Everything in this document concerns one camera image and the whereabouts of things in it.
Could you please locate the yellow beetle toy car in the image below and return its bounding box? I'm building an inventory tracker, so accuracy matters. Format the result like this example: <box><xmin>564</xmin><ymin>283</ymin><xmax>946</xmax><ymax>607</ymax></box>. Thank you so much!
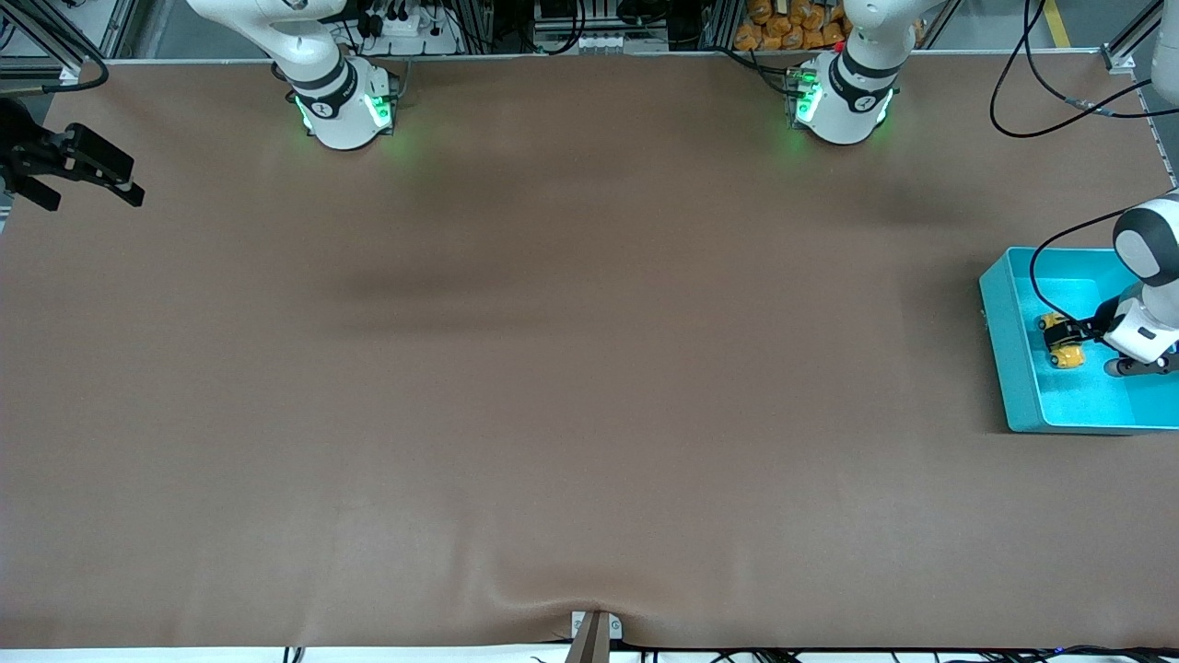
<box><xmin>1038</xmin><ymin>313</ymin><xmax>1090</xmax><ymax>370</ymax></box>

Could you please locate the teal plastic bin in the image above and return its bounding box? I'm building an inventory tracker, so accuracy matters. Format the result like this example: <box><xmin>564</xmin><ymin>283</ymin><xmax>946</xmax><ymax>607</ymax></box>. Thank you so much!
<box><xmin>978</xmin><ymin>246</ymin><xmax>1179</xmax><ymax>435</ymax></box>

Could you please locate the white power strip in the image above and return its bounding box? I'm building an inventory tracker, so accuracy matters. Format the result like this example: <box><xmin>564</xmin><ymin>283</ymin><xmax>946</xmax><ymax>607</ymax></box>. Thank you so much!
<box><xmin>364</xmin><ymin>5</ymin><xmax>461</xmax><ymax>54</ymax></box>

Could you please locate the orange packet pile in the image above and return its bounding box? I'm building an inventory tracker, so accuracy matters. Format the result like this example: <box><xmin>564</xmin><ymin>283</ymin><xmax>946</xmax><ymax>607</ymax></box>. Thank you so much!
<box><xmin>734</xmin><ymin>0</ymin><xmax>850</xmax><ymax>52</ymax></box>

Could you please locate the silver connector device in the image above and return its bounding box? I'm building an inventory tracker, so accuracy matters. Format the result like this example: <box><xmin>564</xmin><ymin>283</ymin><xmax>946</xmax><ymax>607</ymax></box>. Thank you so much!
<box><xmin>534</xmin><ymin>28</ymin><xmax>669</xmax><ymax>54</ymax></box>

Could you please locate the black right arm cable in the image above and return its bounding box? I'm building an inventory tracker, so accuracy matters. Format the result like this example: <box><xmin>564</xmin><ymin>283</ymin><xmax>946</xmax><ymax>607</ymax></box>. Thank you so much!
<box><xmin>0</xmin><ymin>60</ymin><xmax>113</xmax><ymax>98</ymax></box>

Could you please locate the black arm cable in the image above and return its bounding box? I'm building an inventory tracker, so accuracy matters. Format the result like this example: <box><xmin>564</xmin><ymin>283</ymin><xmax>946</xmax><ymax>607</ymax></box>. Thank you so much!
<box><xmin>989</xmin><ymin>0</ymin><xmax>1157</xmax><ymax>325</ymax></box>
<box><xmin>0</xmin><ymin>60</ymin><xmax>113</xmax><ymax>98</ymax></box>

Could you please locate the aluminium frame post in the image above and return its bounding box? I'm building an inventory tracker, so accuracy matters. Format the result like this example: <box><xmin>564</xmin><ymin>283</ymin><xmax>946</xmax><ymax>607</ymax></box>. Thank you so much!
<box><xmin>0</xmin><ymin>0</ymin><xmax>139</xmax><ymax>86</ymax></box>

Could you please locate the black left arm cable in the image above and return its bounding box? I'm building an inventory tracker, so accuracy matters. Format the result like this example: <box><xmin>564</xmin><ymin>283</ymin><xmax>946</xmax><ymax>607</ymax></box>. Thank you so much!
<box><xmin>989</xmin><ymin>0</ymin><xmax>1157</xmax><ymax>325</ymax></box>

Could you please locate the aluminium frame profile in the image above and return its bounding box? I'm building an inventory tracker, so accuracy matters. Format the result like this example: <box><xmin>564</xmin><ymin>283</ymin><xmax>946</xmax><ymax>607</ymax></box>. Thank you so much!
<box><xmin>1101</xmin><ymin>0</ymin><xmax>1179</xmax><ymax>190</ymax></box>

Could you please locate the metal table edge bracket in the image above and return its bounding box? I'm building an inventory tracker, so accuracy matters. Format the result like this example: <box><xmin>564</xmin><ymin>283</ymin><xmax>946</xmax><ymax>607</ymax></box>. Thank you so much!
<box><xmin>571</xmin><ymin>611</ymin><xmax>624</xmax><ymax>641</ymax></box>

